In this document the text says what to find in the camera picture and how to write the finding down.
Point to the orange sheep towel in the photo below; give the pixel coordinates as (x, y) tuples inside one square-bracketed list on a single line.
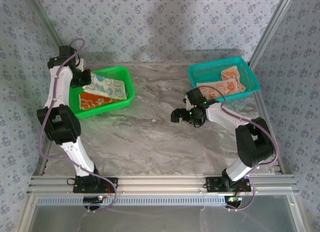
[(92, 102)]

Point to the blue bunny carrot towel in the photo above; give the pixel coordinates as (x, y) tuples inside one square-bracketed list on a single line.
[(107, 85)]

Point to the cream towel with orange bunnies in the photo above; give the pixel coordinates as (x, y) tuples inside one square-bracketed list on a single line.
[(230, 85)]

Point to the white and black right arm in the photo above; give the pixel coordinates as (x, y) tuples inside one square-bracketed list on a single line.
[(255, 144)]

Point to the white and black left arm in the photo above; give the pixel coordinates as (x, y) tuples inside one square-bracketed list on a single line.
[(60, 124)]

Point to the green plastic basket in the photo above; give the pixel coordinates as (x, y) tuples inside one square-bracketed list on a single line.
[(105, 110)]

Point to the teal plastic basket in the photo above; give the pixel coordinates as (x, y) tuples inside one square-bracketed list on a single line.
[(205, 69)]

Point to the small circuit board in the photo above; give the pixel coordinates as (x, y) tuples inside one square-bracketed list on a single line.
[(93, 199), (233, 199)]

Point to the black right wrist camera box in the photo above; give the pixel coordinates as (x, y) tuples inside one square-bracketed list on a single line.
[(196, 97)]

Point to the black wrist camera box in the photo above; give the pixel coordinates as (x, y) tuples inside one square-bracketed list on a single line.
[(196, 97), (66, 52)]

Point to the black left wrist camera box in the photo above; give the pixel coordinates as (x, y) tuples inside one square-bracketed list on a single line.
[(66, 52)]

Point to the aluminium table side rail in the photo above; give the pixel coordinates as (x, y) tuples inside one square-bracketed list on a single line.
[(264, 109), (41, 167)]

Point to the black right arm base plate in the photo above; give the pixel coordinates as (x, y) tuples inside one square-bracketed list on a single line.
[(212, 183)]

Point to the aluminium frame post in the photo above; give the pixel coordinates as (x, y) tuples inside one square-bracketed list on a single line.
[(45, 14), (270, 29)]

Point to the aluminium frame cross rail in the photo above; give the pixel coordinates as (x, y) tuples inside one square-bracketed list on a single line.
[(160, 184)]

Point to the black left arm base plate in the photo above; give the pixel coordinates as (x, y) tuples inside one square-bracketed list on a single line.
[(110, 183)]

